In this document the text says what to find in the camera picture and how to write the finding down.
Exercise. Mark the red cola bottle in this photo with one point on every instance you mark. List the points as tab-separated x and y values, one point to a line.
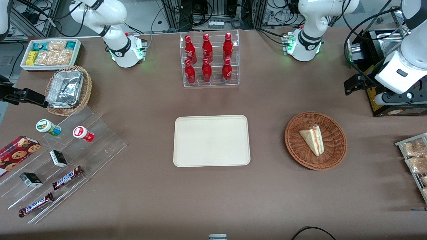
228	48
207	49
206	72
190	74
227	72
190	50

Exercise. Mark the small black box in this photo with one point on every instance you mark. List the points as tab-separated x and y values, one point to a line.
31	180
58	158

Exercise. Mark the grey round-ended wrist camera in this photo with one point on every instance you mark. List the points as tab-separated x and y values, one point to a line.
397	99

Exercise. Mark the white power strip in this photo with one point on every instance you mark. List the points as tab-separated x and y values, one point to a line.
216	24

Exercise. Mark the aluminium foil container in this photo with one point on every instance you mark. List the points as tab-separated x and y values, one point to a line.
65	90

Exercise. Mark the clear cracker snack bag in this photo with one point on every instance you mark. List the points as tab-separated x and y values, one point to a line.
63	57
424	180
425	193
44	57
417	165
56	45
413	148

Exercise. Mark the yellow snack packet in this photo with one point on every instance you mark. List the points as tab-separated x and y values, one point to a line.
31	58

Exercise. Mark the clear acrylic bottle rack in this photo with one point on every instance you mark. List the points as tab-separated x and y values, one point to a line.
217	85

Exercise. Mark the teal snack packet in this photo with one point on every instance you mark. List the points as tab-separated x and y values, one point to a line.
70	45
40	46

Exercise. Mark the grey device top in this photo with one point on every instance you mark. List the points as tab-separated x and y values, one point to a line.
217	237

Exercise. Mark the silver side box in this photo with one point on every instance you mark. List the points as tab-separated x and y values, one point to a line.
354	50

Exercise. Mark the red plaid cookie box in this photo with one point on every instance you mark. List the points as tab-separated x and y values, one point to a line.
16	153

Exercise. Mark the arm base connector block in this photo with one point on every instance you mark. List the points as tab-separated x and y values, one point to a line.
140	46
287	43

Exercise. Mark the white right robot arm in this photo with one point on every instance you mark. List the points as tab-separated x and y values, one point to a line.
116	50

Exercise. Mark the clear acrylic step display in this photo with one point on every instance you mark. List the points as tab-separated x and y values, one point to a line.
100	146

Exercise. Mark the stainless steel pan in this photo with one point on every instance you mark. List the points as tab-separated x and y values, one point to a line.
388	41

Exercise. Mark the green lid snack cup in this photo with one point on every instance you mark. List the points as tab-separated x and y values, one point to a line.
46	126

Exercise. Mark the light tan wicker basket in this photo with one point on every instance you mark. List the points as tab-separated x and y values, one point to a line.
86	96

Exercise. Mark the Snickers chocolate bar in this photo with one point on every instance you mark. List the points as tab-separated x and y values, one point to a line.
66	178
36	205

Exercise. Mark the aluminium profile frame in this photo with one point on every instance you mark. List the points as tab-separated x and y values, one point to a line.
33	30
173	15

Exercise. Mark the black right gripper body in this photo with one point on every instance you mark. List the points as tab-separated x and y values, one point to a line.
10	93

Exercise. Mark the beige plastic tray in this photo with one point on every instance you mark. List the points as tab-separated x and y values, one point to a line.
210	140

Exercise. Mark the red lid snack cup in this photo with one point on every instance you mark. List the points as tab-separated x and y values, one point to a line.
81	133

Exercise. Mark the black food warmer case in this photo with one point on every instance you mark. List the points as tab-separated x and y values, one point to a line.
420	111

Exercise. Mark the white rectangular snack container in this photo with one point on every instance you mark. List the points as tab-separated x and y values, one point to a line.
46	68

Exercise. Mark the triangular sandwich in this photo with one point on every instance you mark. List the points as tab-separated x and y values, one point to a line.
312	138

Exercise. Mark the brown round wicker basket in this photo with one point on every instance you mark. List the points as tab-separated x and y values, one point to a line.
295	143

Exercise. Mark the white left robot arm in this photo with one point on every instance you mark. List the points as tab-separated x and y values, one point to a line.
307	43

